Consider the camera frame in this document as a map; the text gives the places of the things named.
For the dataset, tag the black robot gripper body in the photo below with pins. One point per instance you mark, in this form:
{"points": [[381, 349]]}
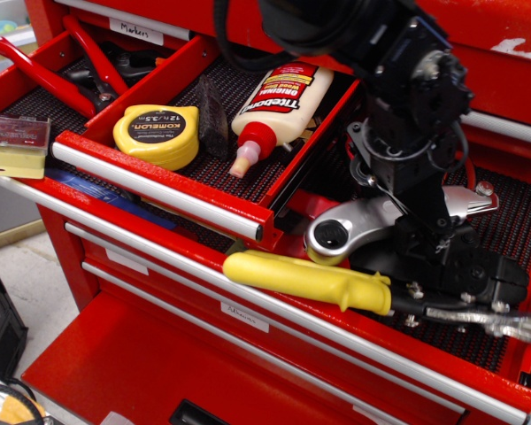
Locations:
{"points": [[408, 159]]}

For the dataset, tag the black red crimping tool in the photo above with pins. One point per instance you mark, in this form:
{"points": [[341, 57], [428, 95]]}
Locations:
{"points": [[471, 273]]}

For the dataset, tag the red open bottom drawer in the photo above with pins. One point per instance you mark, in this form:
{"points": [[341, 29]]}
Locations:
{"points": [[115, 357]]}

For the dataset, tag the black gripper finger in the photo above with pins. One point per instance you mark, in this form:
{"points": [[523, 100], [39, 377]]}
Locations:
{"points": [[365, 185], [415, 243]]}

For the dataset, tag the red handled scissors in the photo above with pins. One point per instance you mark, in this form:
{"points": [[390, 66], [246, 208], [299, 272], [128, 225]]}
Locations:
{"points": [[464, 175]]}

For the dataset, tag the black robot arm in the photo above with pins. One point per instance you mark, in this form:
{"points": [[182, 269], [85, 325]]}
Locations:
{"points": [[415, 96]]}

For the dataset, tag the red upper small drawer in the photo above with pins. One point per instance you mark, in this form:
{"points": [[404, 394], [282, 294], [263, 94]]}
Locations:
{"points": [[203, 192]]}

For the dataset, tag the red handled spring clamp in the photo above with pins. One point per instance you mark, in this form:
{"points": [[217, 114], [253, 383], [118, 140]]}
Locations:
{"points": [[109, 71]]}

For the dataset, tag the clear plastic case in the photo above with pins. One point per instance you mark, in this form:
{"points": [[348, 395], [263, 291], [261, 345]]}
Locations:
{"points": [[25, 133]]}

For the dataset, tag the black triangular rubber block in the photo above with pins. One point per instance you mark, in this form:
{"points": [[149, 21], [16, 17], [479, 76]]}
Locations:
{"points": [[212, 124]]}

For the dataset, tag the silver box cutter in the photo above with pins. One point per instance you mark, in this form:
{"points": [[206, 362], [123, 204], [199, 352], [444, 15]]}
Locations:
{"points": [[337, 233]]}

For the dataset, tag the yellow sponge block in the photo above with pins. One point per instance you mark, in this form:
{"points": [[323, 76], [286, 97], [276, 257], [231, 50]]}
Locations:
{"points": [[22, 163]]}

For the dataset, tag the yellow tape measure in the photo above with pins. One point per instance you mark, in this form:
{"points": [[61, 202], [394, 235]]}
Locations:
{"points": [[163, 135]]}

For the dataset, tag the blue flat package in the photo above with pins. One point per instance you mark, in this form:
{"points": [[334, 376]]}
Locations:
{"points": [[109, 196]]}

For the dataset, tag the red wide middle drawer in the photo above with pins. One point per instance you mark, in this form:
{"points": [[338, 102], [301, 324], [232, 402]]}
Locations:
{"points": [[416, 371]]}

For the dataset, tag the yellow handled tin snips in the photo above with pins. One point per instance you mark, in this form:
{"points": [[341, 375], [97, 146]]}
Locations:
{"points": [[375, 293]]}

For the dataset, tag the Titebond wood glue bottle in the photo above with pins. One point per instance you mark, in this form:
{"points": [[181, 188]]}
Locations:
{"points": [[277, 112]]}

